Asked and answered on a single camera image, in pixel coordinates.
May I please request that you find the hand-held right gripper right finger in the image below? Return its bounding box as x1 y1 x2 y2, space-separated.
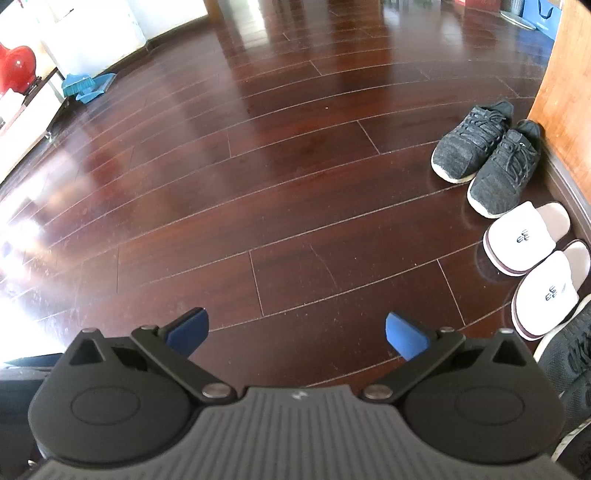
361 312 539 405

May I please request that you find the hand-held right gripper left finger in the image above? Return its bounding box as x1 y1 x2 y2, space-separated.
59 307 235 403

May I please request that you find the white slipper maroon trim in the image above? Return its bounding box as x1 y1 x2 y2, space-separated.
512 239 591 341
483 201 572 277

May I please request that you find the black sneaker orange label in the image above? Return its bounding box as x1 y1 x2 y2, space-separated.
533 305 591 402
549 392 591 464

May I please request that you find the grey knit sneaker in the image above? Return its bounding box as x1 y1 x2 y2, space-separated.
431 100 515 184
467 119 543 219

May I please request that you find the white TV cabinet wooden top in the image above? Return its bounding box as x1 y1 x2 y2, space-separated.
0 69 70 185

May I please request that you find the red ornament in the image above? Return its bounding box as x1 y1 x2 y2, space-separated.
0 41 37 95

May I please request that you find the grey round disc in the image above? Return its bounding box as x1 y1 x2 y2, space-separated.
501 9 539 31

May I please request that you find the blue bag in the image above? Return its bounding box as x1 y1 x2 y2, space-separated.
522 0 561 40

